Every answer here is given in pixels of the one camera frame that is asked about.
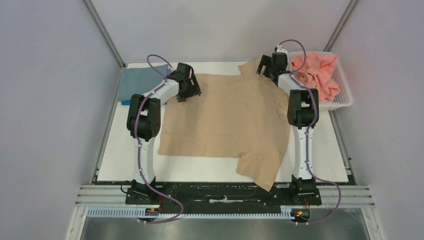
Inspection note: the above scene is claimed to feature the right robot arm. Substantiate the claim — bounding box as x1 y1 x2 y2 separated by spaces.
256 48 320 204

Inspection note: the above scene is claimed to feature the pink t shirt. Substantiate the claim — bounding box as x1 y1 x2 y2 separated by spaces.
291 52 340 102

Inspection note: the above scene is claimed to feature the bright blue folded t shirt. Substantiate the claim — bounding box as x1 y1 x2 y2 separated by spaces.
121 100 131 106

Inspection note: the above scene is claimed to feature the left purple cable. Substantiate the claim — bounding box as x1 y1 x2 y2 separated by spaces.
132 54 185 226

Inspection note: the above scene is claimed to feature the white cable duct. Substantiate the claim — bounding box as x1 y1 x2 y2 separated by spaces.
86 206 299 220

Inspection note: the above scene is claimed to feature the left corner aluminium post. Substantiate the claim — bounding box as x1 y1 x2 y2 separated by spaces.
82 0 127 68

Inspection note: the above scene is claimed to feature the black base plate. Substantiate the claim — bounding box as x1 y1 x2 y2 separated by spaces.
120 182 322 215

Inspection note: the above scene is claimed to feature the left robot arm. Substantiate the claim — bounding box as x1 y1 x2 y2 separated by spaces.
125 62 202 205

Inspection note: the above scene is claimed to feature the beige t shirt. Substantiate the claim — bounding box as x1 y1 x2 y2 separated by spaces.
158 59 293 191

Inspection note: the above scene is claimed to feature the white plastic basket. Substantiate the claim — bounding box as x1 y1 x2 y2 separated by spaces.
287 51 353 111

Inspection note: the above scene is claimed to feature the right corner aluminium post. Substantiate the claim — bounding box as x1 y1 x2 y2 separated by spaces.
323 0 360 52

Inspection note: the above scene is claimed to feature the grey-blue folded t shirt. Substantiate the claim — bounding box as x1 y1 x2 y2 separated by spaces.
116 67 165 102

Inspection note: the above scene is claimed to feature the corner aluminium post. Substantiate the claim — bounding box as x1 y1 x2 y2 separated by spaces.
82 0 127 68
323 0 360 52

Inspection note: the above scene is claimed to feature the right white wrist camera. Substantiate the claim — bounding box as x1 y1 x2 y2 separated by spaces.
274 45 288 55

